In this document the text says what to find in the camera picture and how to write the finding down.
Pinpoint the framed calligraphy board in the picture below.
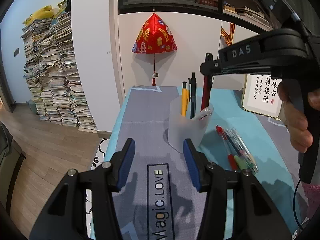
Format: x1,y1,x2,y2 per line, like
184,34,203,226
241,74,284,118

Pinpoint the grey sofa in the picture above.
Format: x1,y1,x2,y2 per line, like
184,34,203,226
0,122,27,215

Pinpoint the green container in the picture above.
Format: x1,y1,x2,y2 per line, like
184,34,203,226
28,99,38,115

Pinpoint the yellow plush toy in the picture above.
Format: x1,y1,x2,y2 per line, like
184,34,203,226
24,5,68,26

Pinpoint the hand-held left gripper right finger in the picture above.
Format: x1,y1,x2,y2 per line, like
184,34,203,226
183,138,292,240

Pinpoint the teal and grey tablecloth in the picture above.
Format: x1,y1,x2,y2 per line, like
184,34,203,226
89,85,304,240

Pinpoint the tall stack of books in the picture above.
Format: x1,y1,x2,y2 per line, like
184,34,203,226
22,11,98,133

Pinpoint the red gel pen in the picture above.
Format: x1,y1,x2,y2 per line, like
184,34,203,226
216,126,239,172

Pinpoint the frosted plastic cup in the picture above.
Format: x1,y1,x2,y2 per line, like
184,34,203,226
169,98,214,153

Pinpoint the clear gel pen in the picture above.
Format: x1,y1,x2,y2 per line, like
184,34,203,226
231,127,259,175
226,128,250,165

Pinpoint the dark door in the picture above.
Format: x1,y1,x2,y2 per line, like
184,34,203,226
0,30,15,113

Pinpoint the yellow and black pen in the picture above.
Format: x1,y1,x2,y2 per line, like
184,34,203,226
181,81,190,117

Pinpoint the gold medal with striped ribbon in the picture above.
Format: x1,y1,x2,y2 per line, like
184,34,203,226
220,22,235,47

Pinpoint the white patterned floor mat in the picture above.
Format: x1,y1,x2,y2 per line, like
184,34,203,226
85,138,112,230

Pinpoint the stack of flat books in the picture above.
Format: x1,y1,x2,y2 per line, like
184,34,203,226
224,4,270,29

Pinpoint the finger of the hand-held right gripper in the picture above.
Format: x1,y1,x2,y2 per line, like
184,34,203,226
199,52,262,77

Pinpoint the green highlighter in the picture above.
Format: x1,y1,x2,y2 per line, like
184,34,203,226
233,156,248,172

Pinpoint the black clip pen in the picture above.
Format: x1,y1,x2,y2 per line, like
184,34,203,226
188,72,197,120

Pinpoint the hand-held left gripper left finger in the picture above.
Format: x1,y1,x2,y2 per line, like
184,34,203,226
30,138,137,240

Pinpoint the slim white pen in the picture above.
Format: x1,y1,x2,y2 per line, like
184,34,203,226
199,107,213,120

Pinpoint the black cable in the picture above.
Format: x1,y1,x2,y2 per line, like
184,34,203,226
294,177,308,230

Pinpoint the person's right hand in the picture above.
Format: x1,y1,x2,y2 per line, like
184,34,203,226
277,81,320,153

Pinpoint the clear pen with blue ink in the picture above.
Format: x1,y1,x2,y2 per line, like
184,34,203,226
223,127,242,160

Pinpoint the dark red and black pen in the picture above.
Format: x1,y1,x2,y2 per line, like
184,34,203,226
200,53,213,112

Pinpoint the red pyramid hanging ornament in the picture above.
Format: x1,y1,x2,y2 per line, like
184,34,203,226
132,12,178,87

